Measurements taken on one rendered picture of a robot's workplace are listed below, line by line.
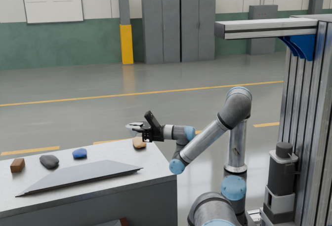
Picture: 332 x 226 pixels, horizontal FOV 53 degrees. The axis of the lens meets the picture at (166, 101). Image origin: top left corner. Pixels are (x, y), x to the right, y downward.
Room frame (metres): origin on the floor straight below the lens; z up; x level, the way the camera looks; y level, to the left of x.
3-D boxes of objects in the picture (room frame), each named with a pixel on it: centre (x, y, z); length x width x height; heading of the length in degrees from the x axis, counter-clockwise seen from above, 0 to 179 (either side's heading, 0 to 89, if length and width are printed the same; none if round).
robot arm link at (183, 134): (1.54, -0.09, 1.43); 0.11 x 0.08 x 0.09; 75
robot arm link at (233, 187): (1.35, -0.31, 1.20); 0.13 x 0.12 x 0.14; 165
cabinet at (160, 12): (9.73, 0.08, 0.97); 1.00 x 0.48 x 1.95; 101
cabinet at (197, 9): (9.94, -0.95, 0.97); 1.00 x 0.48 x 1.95; 101
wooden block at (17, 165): (1.90, 0.96, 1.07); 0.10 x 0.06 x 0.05; 5
